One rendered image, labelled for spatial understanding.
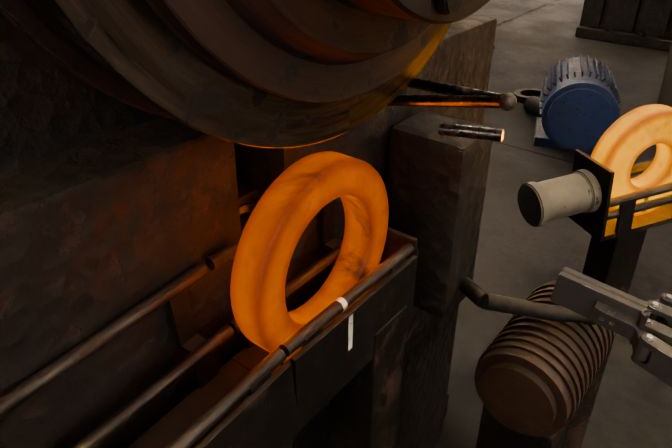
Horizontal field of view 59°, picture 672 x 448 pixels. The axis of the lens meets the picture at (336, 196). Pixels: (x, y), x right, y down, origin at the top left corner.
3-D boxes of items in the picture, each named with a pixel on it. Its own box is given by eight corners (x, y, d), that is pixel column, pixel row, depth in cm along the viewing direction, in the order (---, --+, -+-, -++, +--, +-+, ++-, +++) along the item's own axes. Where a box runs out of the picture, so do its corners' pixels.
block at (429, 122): (373, 291, 80) (381, 123, 68) (405, 264, 85) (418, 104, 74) (444, 324, 74) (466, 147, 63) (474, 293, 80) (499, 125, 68)
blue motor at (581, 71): (531, 158, 248) (545, 77, 231) (535, 111, 295) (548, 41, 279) (611, 168, 240) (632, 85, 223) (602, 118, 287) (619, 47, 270)
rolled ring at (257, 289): (394, 132, 55) (365, 123, 56) (251, 213, 42) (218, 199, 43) (385, 293, 64) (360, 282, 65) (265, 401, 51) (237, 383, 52)
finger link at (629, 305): (634, 334, 49) (631, 339, 49) (552, 296, 53) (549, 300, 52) (646, 307, 48) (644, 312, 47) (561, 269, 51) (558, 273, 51)
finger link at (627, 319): (656, 343, 48) (646, 364, 46) (593, 313, 50) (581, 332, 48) (663, 329, 47) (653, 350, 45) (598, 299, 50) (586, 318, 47)
